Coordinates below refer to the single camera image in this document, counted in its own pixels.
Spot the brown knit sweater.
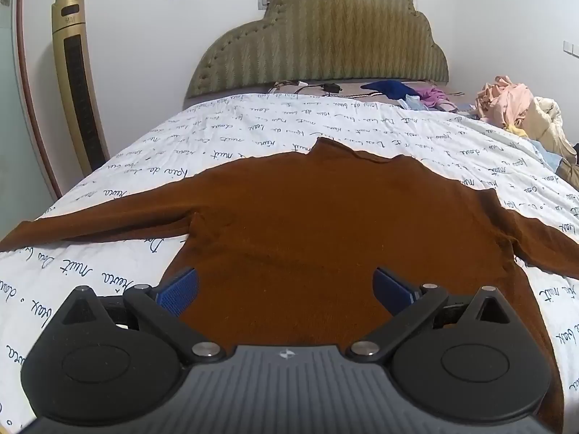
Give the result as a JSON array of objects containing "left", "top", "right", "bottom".
[{"left": 1, "top": 138, "right": 578, "bottom": 433}]

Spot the pink clothes pile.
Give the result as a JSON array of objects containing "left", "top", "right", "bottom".
[{"left": 475, "top": 76, "right": 534, "bottom": 129}]

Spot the purple garment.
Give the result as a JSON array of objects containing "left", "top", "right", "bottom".
[{"left": 414, "top": 85, "right": 458, "bottom": 112}]

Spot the black charger with cables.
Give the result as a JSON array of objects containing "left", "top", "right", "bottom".
[{"left": 269, "top": 80, "right": 342, "bottom": 95}]

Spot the white wall switch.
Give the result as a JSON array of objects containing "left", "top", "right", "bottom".
[{"left": 563, "top": 41, "right": 579, "bottom": 58}]

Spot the light blue garment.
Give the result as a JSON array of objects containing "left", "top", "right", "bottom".
[{"left": 397, "top": 95, "right": 428, "bottom": 111}]

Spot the gold tower air conditioner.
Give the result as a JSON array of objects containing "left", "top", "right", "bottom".
[{"left": 51, "top": 0, "right": 110, "bottom": 175}]

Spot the cream padded jacket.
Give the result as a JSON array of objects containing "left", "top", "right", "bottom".
[{"left": 521, "top": 96, "right": 577, "bottom": 163}]

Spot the khaki quilted garment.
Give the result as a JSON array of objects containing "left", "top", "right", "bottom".
[{"left": 557, "top": 158, "right": 579, "bottom": 188}]

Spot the yellow garment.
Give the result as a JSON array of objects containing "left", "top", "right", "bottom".
[{"left": 504, "top": 124, "right": 529, "bottom": 138}]

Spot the white quilt with blue script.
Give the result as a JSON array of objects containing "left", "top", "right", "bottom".
[{"left": 1, "top": 94, "right": 578, "bottom": 433}]

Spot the olive upholstered headboard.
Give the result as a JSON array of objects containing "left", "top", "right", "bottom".
[{"left": 186, "top": 0, "right": 449, "bottom": 98}]

